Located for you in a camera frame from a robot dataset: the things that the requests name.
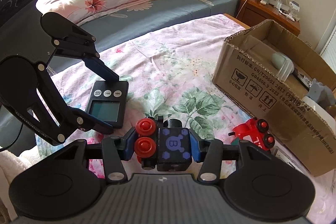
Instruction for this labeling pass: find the black digital timer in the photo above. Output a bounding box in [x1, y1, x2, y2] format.
[85, 81, 129, 129]

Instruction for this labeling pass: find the red toy train car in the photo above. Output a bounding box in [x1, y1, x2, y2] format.
[228, 117, 275, 151]

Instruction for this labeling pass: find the clear round plastic jar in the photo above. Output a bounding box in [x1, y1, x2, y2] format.
[276, 56, 294, 81]

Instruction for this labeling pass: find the white translucent plastic container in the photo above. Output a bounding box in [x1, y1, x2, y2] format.
[302, 96, 329, 115]

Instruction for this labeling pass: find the grey rubber cat toy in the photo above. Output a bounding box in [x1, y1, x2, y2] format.
[306, 79, 335, 109]

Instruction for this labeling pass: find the mint green oval case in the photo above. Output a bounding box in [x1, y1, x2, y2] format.
[272, 52, 288, 70]

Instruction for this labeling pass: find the brown cardboard box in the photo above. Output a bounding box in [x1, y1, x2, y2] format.
[213, 20, 335, 177]

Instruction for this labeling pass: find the blue bed sheet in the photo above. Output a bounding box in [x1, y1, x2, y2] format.
[0, 0, 242, 156]

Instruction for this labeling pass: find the wooden nightstand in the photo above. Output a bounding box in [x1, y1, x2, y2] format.
[237, 0, 301, 36]

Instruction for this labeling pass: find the white louvered closet door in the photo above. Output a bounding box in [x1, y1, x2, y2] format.
[320, 28, 336, 72]

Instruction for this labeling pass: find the clear spray bottle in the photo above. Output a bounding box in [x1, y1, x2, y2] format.
[274, 0, 282, 10]

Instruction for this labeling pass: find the white phone stand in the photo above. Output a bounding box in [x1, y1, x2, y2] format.
[287, 0, 300, 22]

